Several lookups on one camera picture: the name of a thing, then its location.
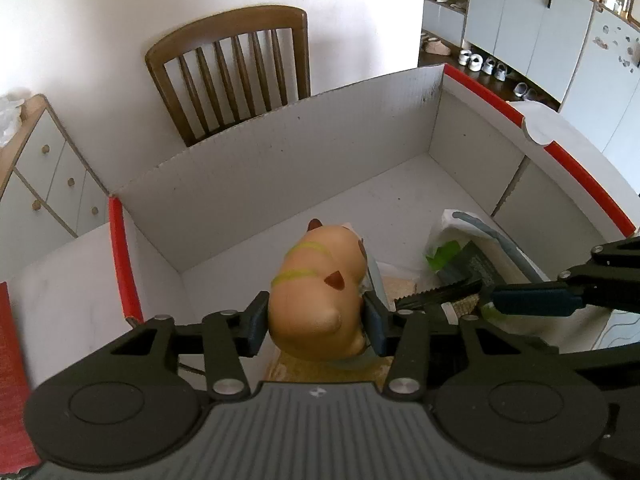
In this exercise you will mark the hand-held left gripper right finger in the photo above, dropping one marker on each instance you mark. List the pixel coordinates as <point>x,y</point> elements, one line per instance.
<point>375,325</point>

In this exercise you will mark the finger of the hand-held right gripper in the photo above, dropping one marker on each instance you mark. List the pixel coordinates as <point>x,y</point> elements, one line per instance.
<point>615,360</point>
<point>535,300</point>

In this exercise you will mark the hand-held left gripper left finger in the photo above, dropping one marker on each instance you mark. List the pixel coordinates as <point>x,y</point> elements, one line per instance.
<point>257,320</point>

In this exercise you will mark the yellow sponge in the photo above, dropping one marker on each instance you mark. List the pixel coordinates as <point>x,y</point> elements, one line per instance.
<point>400,282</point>

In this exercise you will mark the tan hamster toy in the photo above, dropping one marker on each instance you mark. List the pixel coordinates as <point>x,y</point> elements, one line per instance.
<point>310,300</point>

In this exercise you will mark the dark grey packet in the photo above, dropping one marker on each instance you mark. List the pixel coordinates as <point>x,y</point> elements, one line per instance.
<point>475,265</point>

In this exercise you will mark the white wet wipes pack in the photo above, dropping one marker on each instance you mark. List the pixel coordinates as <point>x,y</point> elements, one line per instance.
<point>460,225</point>

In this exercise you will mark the red cardboard box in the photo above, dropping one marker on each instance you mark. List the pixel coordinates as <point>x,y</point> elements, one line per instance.
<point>300,160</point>

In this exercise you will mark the grey shoe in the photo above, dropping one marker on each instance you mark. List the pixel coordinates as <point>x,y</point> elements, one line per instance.
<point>526,91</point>

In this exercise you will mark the white shoe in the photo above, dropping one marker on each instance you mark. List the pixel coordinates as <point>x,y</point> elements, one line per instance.
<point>466,57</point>
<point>476,64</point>
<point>490,68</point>
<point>501,72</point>

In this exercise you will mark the red paper bag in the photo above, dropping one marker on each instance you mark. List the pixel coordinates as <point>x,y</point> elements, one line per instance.
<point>12,385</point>

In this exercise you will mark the white wooden sideboard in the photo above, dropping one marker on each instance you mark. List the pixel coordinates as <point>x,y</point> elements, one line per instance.
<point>40,185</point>

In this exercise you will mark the tan slipper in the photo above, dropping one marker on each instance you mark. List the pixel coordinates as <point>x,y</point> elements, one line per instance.
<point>437,46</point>

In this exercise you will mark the wooden slat-back chair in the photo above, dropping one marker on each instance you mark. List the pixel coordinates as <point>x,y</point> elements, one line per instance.
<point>225,22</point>

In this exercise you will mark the clear plastic bag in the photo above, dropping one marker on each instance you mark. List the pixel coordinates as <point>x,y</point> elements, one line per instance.
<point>7,115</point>

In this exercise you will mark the white wall cabinets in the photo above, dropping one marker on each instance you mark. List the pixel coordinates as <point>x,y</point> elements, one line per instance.
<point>525,25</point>

